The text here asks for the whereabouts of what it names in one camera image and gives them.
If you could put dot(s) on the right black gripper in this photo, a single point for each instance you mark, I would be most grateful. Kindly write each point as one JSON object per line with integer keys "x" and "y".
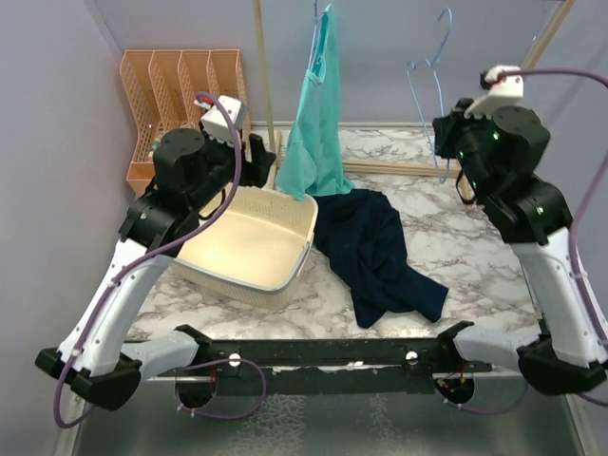
{"x": 462, "y": 123}

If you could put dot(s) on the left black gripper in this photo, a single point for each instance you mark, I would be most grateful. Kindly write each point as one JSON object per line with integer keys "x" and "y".
{"x": 256, "y": 171}

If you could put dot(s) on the navy blue t shirt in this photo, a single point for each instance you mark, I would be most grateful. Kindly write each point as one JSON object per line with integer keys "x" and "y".
{"x": 362, "y": 236}

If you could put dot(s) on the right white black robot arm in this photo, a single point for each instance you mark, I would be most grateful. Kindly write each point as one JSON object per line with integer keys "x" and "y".
{"x": 498, "y": 155}

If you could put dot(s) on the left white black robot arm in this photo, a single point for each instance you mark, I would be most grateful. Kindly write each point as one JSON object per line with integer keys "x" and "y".
{"x": 195, "y": 179}

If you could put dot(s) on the teal t shirt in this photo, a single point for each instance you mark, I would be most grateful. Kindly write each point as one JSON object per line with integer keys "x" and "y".
{"x": 312, "y": 164}

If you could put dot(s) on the wooden clothes rack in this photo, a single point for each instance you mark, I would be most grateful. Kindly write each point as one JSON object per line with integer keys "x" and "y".
{"x": 539, "y": 45}

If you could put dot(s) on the cream plastic laundry basket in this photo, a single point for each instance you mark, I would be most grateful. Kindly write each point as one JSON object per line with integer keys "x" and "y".
{"x": 255, "y": 252}

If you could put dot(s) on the orange plastic file organizer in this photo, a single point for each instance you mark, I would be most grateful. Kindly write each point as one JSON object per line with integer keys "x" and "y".
{"x": 161, "y": 86}

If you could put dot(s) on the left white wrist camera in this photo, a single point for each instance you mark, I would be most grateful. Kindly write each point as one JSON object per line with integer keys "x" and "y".
{"x": 214, "y": 124}

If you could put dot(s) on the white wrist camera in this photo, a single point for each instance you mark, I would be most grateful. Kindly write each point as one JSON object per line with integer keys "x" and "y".
{"x": 214, "y": 124}
{"x": 503, "y": 86}

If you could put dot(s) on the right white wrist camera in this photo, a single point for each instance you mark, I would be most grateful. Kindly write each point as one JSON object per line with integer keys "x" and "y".
{"x": 503, "y": 86}

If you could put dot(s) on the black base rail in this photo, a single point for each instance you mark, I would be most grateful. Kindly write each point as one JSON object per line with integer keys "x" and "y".
{"x": 246, "y": 367}

